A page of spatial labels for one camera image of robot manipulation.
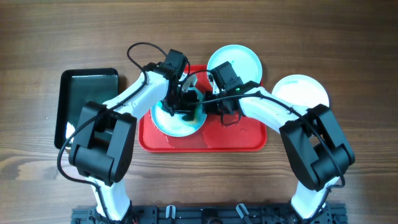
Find green yellow sponge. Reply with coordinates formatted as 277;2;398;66
181;107;200;122

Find white plate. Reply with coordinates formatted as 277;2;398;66
272;74;330;108

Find light blue plate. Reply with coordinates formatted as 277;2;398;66
150;101;207;137
207;45;263;83

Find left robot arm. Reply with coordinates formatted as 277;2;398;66
57;50;197;223

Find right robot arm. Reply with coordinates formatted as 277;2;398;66
202;62;355;223

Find black rectangular tray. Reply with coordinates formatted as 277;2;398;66
54;68;119;149

